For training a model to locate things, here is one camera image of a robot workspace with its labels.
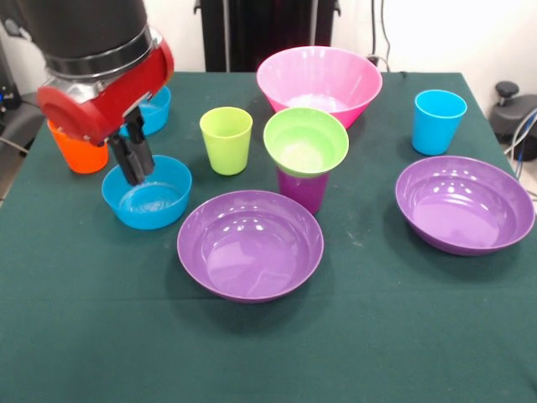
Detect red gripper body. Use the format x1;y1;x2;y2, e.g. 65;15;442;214
35;36;175;148

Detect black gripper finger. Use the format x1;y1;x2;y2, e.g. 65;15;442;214
124;106;156;176
107;133;146;187

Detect purple bowl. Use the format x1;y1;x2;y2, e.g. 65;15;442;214
394;155;536;257
176;190;326;305

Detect green ribbed bowl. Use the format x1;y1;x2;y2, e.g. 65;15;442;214
263;107;351;178

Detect purple cup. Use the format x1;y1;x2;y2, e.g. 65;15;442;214
276;165;331;216

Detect blue bowl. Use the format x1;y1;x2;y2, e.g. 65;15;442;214
101;154;193;231
118;85;172;138

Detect orange cup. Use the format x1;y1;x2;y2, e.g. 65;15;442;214
46;119;110;175

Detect lime green cup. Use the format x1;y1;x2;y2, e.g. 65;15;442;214
199;106;254;176

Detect grey chair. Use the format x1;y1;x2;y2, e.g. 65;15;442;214
0;90;50;153

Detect black equipment box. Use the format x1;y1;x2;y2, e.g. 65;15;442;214
0;41;22;127

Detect large pink bowl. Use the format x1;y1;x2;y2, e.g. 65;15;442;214
256;45;383;130

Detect dark green tablecloth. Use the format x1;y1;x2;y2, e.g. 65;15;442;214
0;70;537;403

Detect blue cup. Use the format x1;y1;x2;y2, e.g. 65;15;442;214
411;89;468;157

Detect black knob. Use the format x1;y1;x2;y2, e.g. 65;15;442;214
493;81;522;111

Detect dark grey base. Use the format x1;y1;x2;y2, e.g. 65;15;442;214
489;94;537;146

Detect black wall cable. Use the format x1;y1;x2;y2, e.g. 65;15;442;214
367;0;393;72

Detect blue and grey cables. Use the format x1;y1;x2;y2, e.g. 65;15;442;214
503;107;537;198

